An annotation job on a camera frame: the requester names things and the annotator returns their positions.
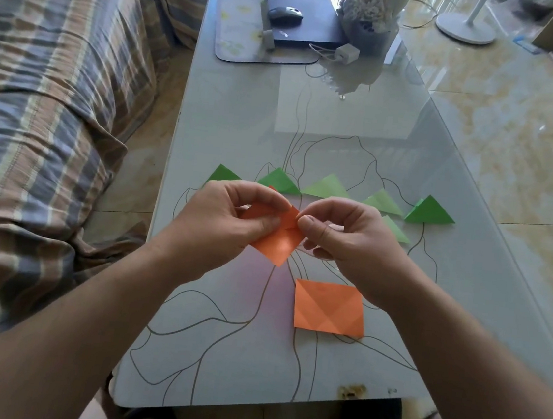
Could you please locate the pale floral mouse pad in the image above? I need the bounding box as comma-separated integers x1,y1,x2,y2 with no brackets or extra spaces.
210,0,327,72

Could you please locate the black computer mouse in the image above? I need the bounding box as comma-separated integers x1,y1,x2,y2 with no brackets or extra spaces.
266,4,305,26

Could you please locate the black closed laptop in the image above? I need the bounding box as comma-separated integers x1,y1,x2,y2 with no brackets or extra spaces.
259,0,354,56

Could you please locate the creased orange paper square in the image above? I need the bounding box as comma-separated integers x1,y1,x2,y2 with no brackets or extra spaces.
290,278,371,340

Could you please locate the white standing fan base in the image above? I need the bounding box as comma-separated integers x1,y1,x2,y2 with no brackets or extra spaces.
433,0,502,48

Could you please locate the small blue white packet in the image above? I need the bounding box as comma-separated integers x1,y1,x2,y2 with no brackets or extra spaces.
511,35,544,56

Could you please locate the person's right hand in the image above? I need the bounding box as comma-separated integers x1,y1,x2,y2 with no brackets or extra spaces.
288,193,432,314

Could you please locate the person's left forearm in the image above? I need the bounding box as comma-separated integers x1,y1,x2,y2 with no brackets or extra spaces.
0,222,213,419

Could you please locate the person's left hand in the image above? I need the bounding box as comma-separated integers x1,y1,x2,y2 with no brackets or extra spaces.
153,171,295,296

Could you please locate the light green folded paper triangle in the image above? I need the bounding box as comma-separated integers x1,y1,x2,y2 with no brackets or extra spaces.
361,186,408,217
300,171,353,201
379,214,414,246

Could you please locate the person's right forearm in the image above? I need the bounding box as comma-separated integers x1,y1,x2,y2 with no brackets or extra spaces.
367,271,553,419

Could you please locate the white charger adapter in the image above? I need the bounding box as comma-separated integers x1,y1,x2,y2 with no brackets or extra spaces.
333,42,362,68

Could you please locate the white charger cable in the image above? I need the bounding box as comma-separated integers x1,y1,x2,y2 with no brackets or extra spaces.
307,42,338,63

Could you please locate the dark green folded paper triangle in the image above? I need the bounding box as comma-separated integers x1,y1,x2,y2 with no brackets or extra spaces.
256,164,305,197
403,192,458,229
204,162,244,187

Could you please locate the wrapped white flower bouquet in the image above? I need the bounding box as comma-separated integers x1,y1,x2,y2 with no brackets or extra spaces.
331,0,416,61

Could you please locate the striped cloth covered sofa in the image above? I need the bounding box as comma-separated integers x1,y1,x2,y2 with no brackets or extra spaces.
0,0,316,388

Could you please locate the orange paper piece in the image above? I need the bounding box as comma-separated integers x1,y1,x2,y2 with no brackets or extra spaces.
237,182,312,270

